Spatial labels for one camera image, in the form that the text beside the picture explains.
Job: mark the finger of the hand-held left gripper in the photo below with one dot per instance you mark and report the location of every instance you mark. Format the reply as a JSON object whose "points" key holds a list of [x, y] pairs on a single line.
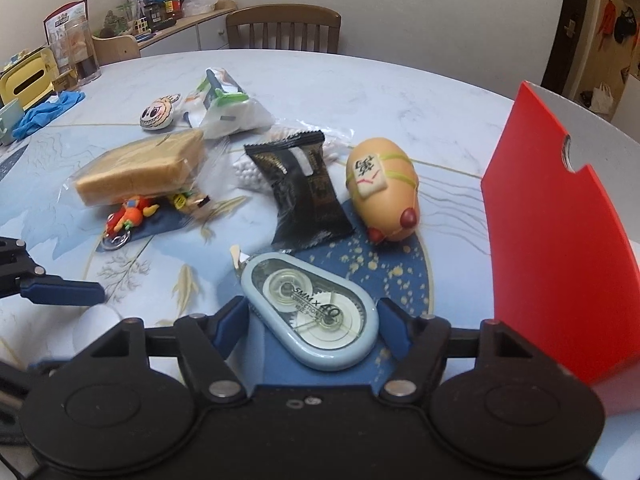
{"points": [[15, 372], [65, 290]]}

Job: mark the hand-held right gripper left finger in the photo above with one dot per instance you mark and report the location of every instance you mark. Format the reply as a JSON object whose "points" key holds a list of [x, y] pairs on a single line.
{"points": [[231, 319]]}

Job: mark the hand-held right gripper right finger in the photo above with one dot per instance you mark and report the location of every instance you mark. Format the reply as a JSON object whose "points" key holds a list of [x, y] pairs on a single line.
{"points": [[392, 317]]}

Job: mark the pale blue correction tape dispenser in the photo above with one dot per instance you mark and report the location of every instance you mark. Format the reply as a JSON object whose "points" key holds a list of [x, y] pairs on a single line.
{"points": [[310, 310]]}

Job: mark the bagged yellow sponge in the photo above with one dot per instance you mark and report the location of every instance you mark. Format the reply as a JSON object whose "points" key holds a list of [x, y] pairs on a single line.
{"points": [[140, 165]]}

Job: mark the bag of cotton swabs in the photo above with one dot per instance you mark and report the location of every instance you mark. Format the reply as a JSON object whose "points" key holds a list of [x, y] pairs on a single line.
{"points": [[252, 172]]}

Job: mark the red and white box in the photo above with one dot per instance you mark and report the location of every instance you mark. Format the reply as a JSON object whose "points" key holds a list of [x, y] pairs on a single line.
{"points": [[550, 235]]}

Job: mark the tan hamster toy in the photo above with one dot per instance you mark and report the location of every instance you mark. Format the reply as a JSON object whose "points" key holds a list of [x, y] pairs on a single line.
{"points": [[385, 185]]}

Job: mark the black snack packet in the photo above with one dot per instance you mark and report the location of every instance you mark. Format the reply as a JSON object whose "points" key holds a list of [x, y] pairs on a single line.
{"points": [[300, 195]]}

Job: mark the pale green container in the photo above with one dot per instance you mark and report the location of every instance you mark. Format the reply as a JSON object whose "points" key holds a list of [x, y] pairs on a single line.
{"points": [[9, 122]]}

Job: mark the blue cloth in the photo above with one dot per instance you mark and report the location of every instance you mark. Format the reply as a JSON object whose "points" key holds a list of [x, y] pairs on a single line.
{"points": [[45, 112]]}

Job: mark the round face plush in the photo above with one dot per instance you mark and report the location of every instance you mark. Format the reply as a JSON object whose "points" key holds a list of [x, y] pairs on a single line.
{"points": [[156, 115]]}

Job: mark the white and green packet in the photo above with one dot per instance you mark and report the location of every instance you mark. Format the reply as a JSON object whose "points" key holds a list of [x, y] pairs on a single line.
{"points": [[235, 117]]}

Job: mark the yellow tissue box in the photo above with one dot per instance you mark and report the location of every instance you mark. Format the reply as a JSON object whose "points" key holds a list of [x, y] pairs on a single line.
{"points": [[30, 80]]}

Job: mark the tall glass jar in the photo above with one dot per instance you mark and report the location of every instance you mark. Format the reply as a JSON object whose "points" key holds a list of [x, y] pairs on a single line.
{"points": [[85, 60]]}

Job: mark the light wooden chair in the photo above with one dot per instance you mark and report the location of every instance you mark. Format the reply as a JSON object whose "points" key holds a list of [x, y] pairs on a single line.
{"points": [[115, 50]]}

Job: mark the green plant figurine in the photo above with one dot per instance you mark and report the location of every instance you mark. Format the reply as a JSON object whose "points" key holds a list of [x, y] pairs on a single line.
{"points": [[115, 22]]}

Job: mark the red bordered package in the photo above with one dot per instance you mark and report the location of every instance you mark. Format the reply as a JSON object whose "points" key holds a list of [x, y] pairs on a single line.
{"points": [[62, 15]]}

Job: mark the wooden sideboard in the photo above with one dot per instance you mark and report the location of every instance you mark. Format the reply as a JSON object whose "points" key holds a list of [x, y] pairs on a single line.
{"points": [[200, 30]]}

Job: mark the white shopping bag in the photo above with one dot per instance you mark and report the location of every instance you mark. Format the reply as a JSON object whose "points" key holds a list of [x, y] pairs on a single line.
{"points": [[600, 97]]}

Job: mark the dark wooden chair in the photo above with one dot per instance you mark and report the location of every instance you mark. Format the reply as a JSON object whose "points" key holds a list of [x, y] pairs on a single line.
{"points": [[280, 15]]}

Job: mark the clear plastic bag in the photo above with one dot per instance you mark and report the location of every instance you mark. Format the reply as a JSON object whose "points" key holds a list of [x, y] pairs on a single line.
{"points": [[200, 2]]}

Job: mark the dark brown door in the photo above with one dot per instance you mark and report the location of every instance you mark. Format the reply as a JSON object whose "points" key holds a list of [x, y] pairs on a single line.
{"points": [[570, 25]]}

